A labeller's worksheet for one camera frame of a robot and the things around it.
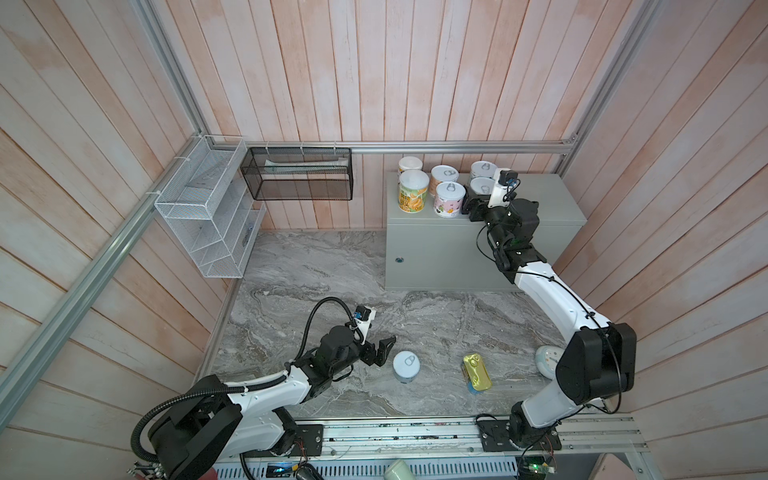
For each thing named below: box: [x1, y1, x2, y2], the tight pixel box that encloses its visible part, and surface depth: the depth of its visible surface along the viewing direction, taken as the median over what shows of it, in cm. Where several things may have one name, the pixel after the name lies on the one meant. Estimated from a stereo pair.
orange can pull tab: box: [430, 165, 460, 193], surface depth 80 cm
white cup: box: [384, 459, 416, 480], surface depth 65 cm
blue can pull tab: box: [393, 350, 421, 384], surface depth 82 cm
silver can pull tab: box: [470, 160, 498, 180], surface depth 82 cm
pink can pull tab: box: [434, 181, 467, 218], surface depth 76 cm
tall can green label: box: [398, 169, 430, 213], surface depth 75 cm
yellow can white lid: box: [397, 156, 423, 177], surface depth 80 cm
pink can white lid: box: [470, 176, 495, 195], surface depth 77 cm
